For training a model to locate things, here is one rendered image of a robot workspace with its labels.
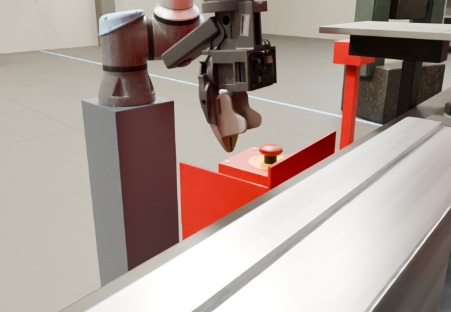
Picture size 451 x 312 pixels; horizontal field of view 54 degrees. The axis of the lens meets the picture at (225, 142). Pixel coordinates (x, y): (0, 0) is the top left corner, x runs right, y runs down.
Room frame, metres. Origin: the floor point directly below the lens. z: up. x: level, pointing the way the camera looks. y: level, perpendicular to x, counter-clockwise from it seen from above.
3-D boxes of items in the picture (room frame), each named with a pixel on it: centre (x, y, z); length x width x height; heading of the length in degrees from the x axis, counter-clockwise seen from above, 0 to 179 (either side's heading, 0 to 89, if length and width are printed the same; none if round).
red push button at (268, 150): (0.70, -0.07, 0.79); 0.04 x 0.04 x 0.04
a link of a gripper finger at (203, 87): (0.61, 0.02, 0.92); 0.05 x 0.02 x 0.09; 143
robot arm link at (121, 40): (1.18, 0.26, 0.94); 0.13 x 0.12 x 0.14; 103
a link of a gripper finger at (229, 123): (0.60, -0.01, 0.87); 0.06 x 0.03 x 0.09; 53
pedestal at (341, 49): (2.50, -0.72, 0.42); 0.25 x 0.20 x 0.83; 50
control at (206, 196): (0.65, -0.05, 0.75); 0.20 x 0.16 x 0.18; 143
